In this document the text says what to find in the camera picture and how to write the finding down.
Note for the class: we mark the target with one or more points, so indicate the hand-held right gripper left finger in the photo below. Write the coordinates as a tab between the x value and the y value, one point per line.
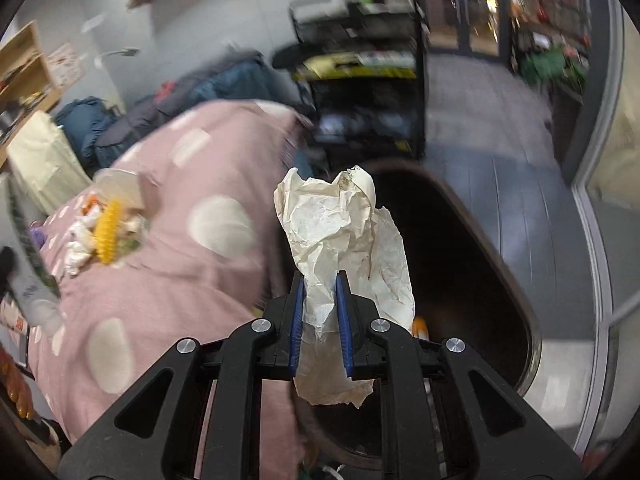
296	325

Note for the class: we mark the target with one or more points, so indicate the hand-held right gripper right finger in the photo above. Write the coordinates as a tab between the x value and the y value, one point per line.
344	330

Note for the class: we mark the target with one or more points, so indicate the white paper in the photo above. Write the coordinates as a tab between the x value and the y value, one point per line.
345	230

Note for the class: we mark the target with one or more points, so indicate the dark brown trash bin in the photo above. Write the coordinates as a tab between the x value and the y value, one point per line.
450	270

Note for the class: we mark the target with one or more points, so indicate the orange wrapper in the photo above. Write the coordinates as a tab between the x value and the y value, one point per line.
420	327

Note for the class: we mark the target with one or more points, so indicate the pink polka-dot blanket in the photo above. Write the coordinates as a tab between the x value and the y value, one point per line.
175	280

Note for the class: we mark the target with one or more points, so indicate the yellow corn cob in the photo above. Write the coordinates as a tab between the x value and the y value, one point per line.
107	235

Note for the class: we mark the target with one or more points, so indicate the crumpled white tissue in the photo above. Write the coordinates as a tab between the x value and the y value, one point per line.
79	257

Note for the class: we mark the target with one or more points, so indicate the black rolling cart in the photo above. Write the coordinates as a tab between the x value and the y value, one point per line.
365	90

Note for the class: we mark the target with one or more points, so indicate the pile of blue grey clothes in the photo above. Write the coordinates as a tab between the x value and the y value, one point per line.
220	82

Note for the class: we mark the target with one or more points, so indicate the cream cloth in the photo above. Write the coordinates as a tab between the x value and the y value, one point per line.
42	160

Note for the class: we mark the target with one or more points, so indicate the green potted plant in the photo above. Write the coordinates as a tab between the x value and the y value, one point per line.
550	67

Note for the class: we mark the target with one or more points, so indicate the wooden shelf unit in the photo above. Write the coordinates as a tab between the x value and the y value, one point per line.
30	70

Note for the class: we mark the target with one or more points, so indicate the wall poster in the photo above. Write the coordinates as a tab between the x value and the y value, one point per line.
66	64

